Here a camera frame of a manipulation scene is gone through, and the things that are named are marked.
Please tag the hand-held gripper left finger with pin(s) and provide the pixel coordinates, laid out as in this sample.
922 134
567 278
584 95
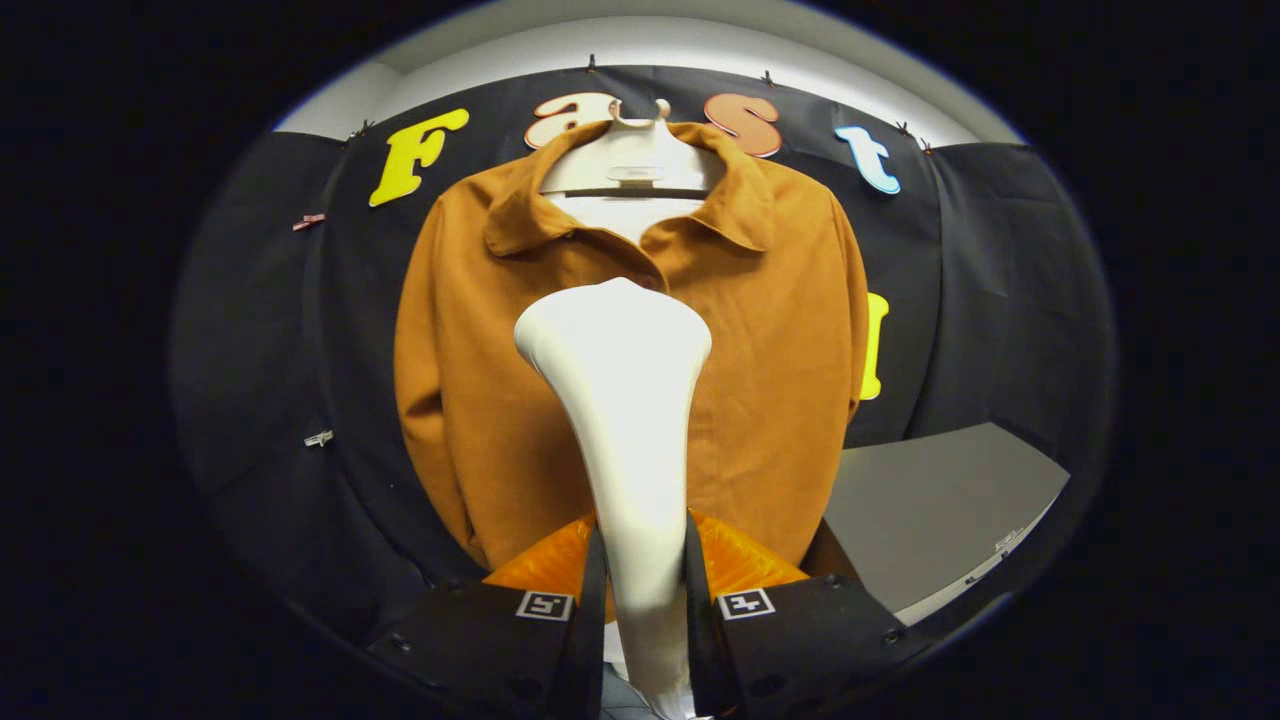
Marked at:
490 645

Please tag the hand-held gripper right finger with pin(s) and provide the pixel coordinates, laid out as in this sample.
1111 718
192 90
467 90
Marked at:
800 645

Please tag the brown button-up shirt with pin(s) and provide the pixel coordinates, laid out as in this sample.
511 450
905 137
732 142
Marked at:
480 380

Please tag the white garment steamer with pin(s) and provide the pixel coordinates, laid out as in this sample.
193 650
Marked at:
625 400

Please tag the black backdrop cloth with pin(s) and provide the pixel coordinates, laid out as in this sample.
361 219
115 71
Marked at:
1000 280

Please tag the white clip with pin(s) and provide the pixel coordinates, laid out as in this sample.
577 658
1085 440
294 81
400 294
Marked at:
318 437

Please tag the pink clip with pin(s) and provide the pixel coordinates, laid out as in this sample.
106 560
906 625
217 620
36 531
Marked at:
308 221

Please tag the white hanger board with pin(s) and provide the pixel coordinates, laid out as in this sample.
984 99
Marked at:
630 160

